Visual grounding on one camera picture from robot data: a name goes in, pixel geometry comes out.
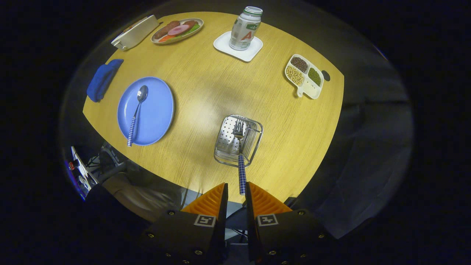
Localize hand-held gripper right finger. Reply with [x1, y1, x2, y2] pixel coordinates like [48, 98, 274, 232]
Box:
[245, 181, 333, 265]

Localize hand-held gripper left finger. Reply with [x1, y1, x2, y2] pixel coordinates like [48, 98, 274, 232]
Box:
[142, 183, 229, 265]

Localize checkered handle fork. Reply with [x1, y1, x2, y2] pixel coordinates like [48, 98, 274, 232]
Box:
[233, 119, 247, 195]

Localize checkered handle spoon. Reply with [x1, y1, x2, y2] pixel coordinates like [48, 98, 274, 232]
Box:
[127, 85, 149, 147]

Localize beige fabric seat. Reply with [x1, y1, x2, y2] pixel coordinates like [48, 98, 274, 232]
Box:
[103, 171, 184, 221]

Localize black stand legs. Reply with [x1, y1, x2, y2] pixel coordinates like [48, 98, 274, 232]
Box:
[88, 145, 127, 183]

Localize white power strip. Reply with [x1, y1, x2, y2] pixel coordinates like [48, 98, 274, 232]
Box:
[71, 146, 99, 189]

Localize blue round plate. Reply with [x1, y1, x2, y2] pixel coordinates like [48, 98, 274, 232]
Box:
[117, 77, 175, 146]

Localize white divided bean tray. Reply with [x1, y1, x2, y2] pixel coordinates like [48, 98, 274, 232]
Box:
[284, 54, 325, 100]

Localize blue folded cloth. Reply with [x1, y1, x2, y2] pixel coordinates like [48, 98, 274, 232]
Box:
[86, 59, 124, 103]

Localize white square coaster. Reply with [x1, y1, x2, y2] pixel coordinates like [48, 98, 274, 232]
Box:
[213, 31, 263, 62]

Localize white oval food plate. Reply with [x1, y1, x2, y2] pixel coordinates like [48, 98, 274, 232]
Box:
[151, 18, 204, 45]

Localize pink ham slice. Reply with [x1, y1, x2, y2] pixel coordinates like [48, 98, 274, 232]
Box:
[167, 25, 191, 36]

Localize brown meat piece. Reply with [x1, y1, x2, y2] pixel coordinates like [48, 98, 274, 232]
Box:
[154, 21, 181, 40]

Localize white green-capped bottle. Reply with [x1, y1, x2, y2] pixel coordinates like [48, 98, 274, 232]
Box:
[229, 6, 263, 51]

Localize white toaster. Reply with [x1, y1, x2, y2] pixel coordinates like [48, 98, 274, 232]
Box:
[111, 15, 160, 51]

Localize metal wire basket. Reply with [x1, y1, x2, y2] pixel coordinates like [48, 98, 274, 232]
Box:
[214, 114, 264, 168]

